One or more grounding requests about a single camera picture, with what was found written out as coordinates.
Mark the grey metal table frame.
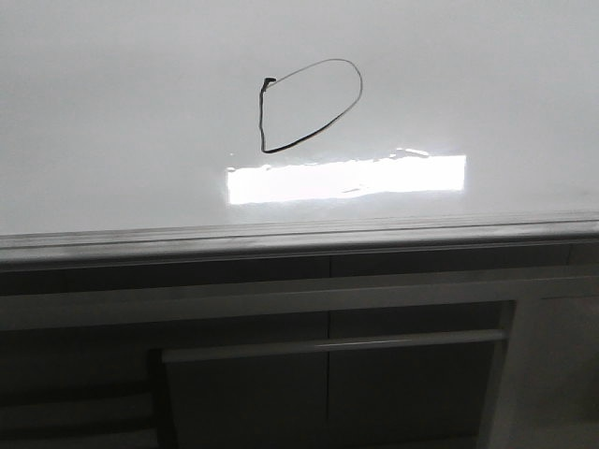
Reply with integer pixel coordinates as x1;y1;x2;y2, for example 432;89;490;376
1;265;598;448

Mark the white whiteboard with grey frame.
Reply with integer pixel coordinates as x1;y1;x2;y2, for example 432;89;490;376
1;1;598;270

